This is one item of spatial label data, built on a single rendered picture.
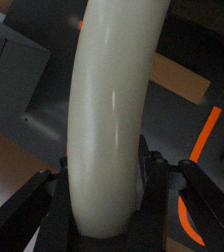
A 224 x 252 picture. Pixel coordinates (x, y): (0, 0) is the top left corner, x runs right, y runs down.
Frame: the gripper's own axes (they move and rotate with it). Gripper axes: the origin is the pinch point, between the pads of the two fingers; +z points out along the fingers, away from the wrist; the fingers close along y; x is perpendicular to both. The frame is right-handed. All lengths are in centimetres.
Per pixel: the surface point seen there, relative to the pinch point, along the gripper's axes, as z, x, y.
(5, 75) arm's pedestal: 58, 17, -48
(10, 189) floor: 94, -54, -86
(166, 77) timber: 72, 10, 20
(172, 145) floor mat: 84, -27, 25
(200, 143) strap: 83, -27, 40
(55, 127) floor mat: 89, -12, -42
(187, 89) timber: 71, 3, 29
